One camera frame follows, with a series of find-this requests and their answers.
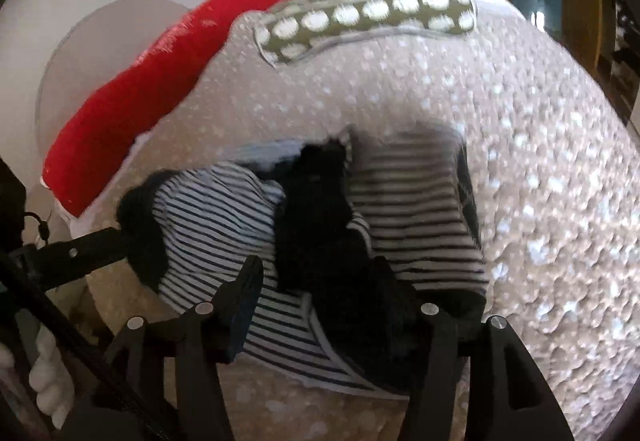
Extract olive hedgehog print pillow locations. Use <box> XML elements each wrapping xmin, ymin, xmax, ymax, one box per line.
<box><xmin>252</xmin><ymin>0</ymin><xmax>478</xmax><ymax>68</ymax></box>

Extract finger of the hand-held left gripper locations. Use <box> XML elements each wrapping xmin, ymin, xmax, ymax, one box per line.
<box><xmin>22</xmin><ymin>226</ymin><xmax>135</xmax><ymax>283</ymax></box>

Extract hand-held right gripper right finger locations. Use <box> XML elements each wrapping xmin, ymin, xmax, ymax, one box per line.
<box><xmin>407</xmin><ymin>302</ymin><xmax>576</xmax><ymax>441</ymax></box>

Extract black cable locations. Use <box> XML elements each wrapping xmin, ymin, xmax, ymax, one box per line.
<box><xmin>0</xmin><ymin>251</ymin><xmax>171</xmax><ymax>441</ymax></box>

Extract beige spotted bedspread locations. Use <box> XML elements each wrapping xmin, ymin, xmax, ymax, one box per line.
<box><xmin>55</xmin><ymin>0</ymin><xmax>640</xmax><ymax>441</ymax></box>

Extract striped pants with dark patch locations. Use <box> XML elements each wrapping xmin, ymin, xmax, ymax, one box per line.
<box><xmin>117</xmin><ymin>123</ymin><xmax>492</xmax><ymax>397</ymax></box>

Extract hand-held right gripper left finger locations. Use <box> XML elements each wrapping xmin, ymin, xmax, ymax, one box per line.
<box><xmin>75</xmin><ymin>256</ymin><xmax>266</xmax><ymax>441</ymax></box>

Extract long red pillow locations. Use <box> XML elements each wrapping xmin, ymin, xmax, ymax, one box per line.
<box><xmin>42</xmin><ymin>0</ymin><xmax>361</xmax><ymax>218</ymax></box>

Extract person's left hand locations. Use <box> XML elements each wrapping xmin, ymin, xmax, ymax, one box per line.
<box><xmin>27</xmin><ymin>321</ymin><xmax>75</xmax><ymax>431</ymax></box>

